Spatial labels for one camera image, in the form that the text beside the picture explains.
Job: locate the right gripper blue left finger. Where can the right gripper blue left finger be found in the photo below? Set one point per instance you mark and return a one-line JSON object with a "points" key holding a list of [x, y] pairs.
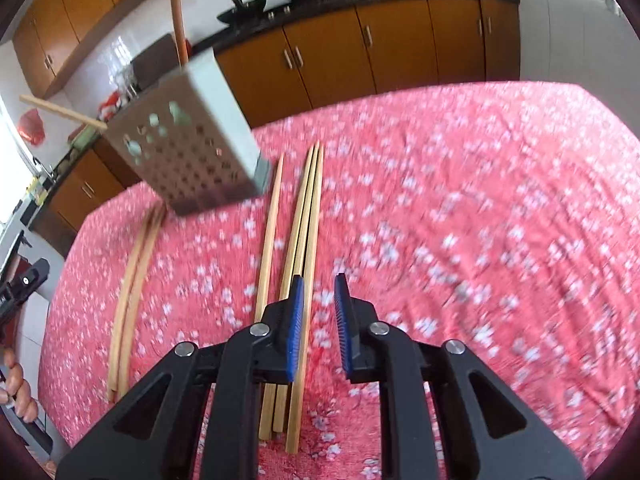
{"points": [[196, 412]]}

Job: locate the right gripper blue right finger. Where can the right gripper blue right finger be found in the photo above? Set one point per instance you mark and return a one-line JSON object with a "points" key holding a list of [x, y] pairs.
{"points": [[443, 410]]}

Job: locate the bamboo chopstick group two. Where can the bamboo chopstick group two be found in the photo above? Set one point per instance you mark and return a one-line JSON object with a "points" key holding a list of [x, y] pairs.
{"points": [[63, 112], [275, 398]]}

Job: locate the bamboo chopstick group three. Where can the bamboo chopstick group three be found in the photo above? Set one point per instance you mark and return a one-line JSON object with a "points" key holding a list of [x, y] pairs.
{"points": [[300, 244], [122, 305]]}

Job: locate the bamboo chopstick group four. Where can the bamboo chopstick group four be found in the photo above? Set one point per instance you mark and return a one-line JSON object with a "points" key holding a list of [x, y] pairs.
{"points": [[134, 300], [295, 414]]}

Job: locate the bamboo chopstick group one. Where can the bamboo chopstick group one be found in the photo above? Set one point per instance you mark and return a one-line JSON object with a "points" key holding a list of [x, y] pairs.
{"points": [[180, 36], [267, 247]]}

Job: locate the lower wooden kitchen cabinets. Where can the lower wooden kitchen cabinets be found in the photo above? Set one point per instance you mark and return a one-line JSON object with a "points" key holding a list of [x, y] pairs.
{"points": [[348, 49]]}

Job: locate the person's left hand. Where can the person's left hand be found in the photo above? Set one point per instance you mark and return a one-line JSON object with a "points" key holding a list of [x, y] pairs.
{"points": [[15, 389]]}

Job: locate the yellow detergent bottle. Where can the yellow detergent bottle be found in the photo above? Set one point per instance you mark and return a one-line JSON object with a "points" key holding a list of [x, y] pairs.
{"points": [[37, 192]]}

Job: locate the red plastic bag hanging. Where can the red plastic bag hanging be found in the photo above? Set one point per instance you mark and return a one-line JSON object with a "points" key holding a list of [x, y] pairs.
{"points": [[30, 128]]}

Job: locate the green basin on counter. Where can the green basin on counter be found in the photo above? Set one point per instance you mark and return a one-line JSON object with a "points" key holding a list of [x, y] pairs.
{"points": [[83, 137]]}

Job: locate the red white bag on counter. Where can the red white bag on counter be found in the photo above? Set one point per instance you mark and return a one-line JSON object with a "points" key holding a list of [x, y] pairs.
{"points": [[112, 105]]}

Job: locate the red floral tablecloth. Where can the red floral tablecloth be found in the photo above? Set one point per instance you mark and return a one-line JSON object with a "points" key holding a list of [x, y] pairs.
{"points": [[504, 215]]}

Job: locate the grey perforated utensil holder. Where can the grey perforated utensil holder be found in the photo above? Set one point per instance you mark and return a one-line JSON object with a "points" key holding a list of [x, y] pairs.
{"points": [[188, 139]]}

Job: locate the dark cutting board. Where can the dark cutting board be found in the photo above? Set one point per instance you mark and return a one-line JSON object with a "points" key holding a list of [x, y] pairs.
{"points": [[154, 62]]}

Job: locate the black gas stove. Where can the black gas stove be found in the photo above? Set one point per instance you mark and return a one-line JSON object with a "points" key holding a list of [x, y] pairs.
{"points": [[292, 8]]}

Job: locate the upper wooden wall cabinets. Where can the upper wooden wall cabinets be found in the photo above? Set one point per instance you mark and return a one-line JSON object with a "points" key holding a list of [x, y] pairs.
{"points": [[55, 36]]}

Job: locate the black wok with handle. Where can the black wok with handle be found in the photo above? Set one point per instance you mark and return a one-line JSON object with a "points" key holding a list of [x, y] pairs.
{"points": [[242, 12]]}

